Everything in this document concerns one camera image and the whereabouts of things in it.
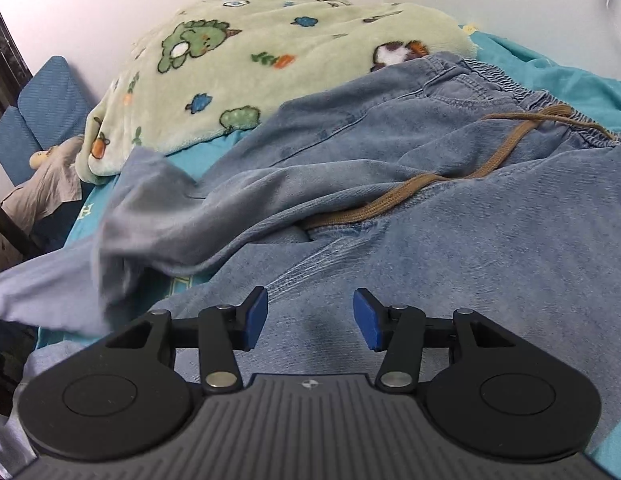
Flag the black chair frame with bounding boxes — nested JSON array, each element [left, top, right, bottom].
[[0, 194, 44, 257]]

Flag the green printed fleece blanket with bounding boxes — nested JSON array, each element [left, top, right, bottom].
[[74, 0, 479, 184]]

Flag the short blue cushion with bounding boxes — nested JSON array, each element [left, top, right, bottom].
[[0, 106, 42, 187]]

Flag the tall blue cushion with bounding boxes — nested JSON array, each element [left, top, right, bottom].
[[17, 56, 99, 157]]

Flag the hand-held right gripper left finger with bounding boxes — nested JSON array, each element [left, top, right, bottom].
[[104, 286, 269, 394]]

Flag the yellow plush toy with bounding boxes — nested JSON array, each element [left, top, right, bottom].
[[29, 147, 59, 170]]

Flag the beige cloth on chair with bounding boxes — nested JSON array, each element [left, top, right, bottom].
[[0, 135, 85, 227]]

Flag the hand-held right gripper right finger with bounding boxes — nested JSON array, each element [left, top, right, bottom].
[[353, 287, 519, 394]]

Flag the dark window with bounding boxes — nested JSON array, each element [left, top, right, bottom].
[[0, 0, 34, 128]]

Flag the blue denim pants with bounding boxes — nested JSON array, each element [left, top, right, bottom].
[[0, 52, 621, 480]]

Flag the teal printed bed sheet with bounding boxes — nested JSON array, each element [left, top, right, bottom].
[[35, 24, 621, 480]]

